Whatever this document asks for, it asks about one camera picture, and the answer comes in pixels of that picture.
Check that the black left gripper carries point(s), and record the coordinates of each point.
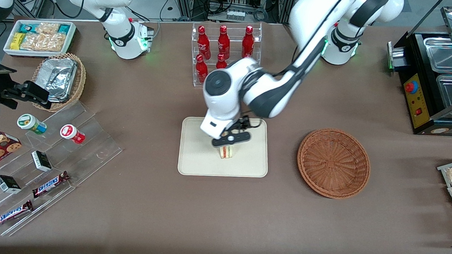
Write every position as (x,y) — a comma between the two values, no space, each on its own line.
(243,123)

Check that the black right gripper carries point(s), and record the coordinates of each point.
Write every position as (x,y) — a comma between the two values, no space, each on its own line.
(1,91)

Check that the triangular sandwich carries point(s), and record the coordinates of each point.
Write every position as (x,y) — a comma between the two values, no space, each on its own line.
(227,152)

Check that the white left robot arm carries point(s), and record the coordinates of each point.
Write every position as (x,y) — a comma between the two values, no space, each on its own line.
(306,30)

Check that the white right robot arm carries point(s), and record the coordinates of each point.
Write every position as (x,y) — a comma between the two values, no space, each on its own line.
(117,38)

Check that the cream rectangular tray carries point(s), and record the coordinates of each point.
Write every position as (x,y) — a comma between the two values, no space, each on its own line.
(247,163)

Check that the tan oval wicker basket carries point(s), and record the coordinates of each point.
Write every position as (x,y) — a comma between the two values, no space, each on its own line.
(80,84)

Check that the brown round wicker basket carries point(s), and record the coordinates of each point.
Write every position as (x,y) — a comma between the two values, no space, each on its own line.
(333,163)

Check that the green lid yogurt cup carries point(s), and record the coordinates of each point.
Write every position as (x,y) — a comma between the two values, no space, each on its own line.
(30,123)

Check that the stacked foil containers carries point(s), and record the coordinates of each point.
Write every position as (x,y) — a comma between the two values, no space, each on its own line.
(58,78)

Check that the red lid yogurt cup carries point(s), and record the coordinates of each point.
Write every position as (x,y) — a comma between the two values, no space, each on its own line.
(71,133)

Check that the small black box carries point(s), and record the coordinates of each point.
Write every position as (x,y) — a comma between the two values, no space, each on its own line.
(41,161)
(7,184)

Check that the large clear cracker packet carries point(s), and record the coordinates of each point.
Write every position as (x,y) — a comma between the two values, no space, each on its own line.
(44,43)

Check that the white plastic snack bin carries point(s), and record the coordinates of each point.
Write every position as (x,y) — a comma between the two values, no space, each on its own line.
(9,51)

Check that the yellow snack packet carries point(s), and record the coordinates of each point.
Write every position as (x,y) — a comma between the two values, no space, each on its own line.
(17,41)

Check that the clear acrylic stepped display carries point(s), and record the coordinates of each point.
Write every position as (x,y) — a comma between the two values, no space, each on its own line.
(91,150)

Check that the clear acrylic bottle rack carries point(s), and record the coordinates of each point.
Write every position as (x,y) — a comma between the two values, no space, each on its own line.
(193,80)

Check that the small clear cracker packet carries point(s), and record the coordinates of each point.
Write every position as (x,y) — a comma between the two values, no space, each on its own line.
(47,27)

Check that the teal snack packet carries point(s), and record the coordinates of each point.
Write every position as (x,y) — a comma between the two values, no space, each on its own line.
(28,27)
(64,28)

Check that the Snickers chocolate bar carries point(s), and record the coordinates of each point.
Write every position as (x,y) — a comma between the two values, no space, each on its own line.
(51,184)
(12,213)

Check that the red soda bottle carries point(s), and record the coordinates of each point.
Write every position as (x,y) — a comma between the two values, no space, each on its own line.
(201,69)
(221,60)
(223,41)
(203,41)
(248,41)

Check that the white power strip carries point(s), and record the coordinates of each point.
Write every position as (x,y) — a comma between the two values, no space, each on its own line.
(236,15)

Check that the black food warmer machine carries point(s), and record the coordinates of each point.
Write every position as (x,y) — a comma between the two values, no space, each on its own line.
(418,113)

